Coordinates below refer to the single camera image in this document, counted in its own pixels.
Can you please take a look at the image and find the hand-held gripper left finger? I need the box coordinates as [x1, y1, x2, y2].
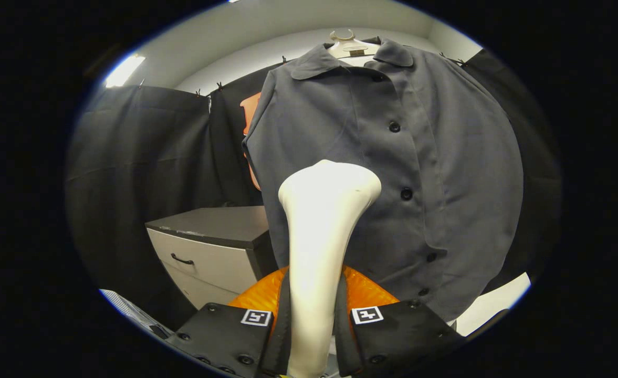
[167, 267, 292, 378]

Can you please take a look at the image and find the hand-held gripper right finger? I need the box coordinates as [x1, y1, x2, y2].
[334, 264, 464, 377]

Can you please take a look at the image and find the white garment steamer head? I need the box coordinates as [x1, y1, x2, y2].
[278, 160, 382, 378]

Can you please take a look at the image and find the grey sleeveless button shirt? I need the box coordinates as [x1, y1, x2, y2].
[242, 37, 525, 323]

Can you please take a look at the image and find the grey drawer cabinet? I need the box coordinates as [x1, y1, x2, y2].
[146, 206, 278, 310]

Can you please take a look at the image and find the grey ribbed panel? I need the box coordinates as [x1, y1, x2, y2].
[100, 289, 173, 339]

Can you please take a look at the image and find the black backdrop cloth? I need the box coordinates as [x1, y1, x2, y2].
[66, 50, 562, 331]

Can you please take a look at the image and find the ceiling light strip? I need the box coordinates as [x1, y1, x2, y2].
[104, 54, 146, 88]

